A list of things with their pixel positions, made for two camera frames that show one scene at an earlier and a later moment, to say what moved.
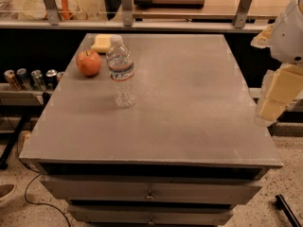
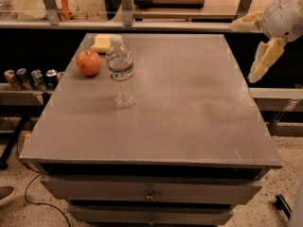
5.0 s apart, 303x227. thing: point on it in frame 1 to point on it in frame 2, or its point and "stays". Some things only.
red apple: [88, 62] stays
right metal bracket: [241, 14] stays
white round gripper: [288, 37] to [281, 19]
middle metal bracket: [127, 5] stays
